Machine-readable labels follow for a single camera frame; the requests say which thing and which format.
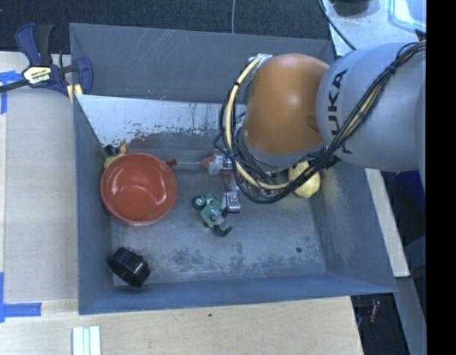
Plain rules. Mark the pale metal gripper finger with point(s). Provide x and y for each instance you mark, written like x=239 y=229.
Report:
x=215 y=165
x=233 y=202

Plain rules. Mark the red thin-shaft tool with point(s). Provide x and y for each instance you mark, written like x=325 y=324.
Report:
x=206 y=162

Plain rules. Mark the black round cap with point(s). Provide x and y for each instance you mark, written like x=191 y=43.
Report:
x=128 y=266

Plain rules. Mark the yellow and black toy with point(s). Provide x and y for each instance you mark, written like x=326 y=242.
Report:
x=111 y=160

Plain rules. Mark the grey metal bin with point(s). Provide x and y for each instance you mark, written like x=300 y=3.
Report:
x=220 y=257

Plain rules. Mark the red-orange bowl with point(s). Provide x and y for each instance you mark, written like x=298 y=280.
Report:
x=139 y=189

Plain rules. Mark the yellow lemon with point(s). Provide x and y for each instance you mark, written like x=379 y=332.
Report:
x=305 y=185

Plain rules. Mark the green toy motorcycle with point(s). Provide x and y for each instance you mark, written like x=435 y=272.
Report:
x=207 y=216

